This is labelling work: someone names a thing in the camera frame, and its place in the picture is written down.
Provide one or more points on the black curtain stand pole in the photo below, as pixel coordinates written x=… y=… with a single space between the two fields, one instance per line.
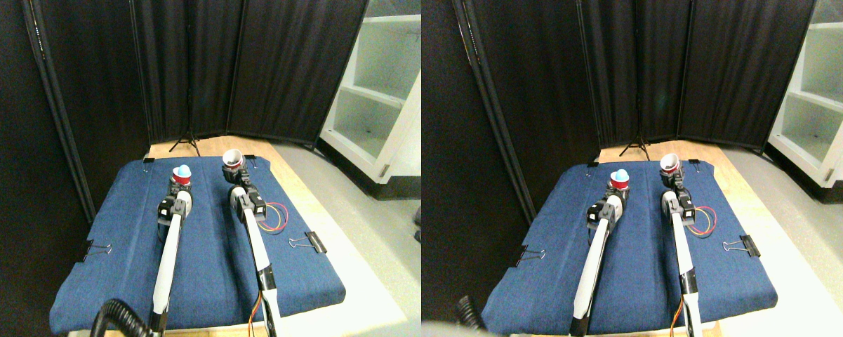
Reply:
x=497 y=109
x=62 y=109

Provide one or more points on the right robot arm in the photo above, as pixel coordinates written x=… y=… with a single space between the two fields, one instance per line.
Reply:
x=681 y=246
x=256 y=242

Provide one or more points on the dark blue cloth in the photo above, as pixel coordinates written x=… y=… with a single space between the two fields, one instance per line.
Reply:
x=210 y=281
x=639 y=288

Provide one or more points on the red cup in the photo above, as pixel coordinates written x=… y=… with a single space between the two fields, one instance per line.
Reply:
x=182 y=181
x=669 y=163
x=233 y=159
x=619 y=185

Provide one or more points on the blue ball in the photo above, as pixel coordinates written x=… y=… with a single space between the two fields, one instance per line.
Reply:
x=620 y=175
x=182 y=170

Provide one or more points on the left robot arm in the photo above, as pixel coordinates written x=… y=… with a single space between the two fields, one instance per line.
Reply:
x=167 y=267
x=593 y=267

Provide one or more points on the white shelf unit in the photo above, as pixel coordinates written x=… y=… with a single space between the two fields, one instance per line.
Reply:
x=818 y=104
x=372 y=99

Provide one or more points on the black curtain stand foot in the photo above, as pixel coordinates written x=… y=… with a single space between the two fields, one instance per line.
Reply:
x=636 y=144
x=187 y=140

